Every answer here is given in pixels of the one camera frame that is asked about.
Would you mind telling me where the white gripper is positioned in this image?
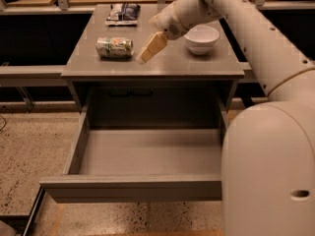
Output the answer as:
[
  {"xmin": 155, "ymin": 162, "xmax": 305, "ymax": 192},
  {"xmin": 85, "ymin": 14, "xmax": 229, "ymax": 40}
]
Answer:
[{"xmin": 136, "ymin": 3, "xmax": 186, "ymax": 65}]

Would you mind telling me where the green white 7up can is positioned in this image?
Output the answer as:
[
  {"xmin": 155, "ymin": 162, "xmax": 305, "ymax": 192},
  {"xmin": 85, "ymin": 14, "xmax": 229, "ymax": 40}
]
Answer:
[{"xmin": 95, "ymin": 36, "xmax": 133, "ymax": 59}]

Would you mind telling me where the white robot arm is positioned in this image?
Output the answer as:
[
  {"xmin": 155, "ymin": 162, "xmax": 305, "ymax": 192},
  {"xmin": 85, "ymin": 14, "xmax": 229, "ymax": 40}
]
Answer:
[{"xmin": 137, "ymin": 0, "xmax": 315, "ymax": 236}]

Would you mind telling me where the grey cabinet with top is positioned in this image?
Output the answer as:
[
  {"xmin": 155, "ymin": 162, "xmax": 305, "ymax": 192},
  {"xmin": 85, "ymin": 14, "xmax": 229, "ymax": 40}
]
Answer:
[{"xmin": 62, "ymin": 4, "xmax": 244, "ymax": 129}]

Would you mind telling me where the open grey top drawer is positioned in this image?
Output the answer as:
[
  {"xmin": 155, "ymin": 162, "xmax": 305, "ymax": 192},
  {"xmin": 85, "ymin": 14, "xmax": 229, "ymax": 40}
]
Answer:
[{"xmin": 40, "ymin": 98, "xmax": 228, "ymax": 203}]

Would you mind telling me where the white ceramic bowl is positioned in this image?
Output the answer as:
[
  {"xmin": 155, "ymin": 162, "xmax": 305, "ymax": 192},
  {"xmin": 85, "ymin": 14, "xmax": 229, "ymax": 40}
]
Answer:
[{"xmin": 184, "ymin": 25, "xmax": 220, "ymax": 55}]

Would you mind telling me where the blue white chip bag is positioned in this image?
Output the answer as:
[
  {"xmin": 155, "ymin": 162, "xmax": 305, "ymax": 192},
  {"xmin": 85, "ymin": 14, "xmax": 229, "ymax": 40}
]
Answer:
[{"xmin": 105, "ymin": 3, "xmax": 141, "ymax": 26}]

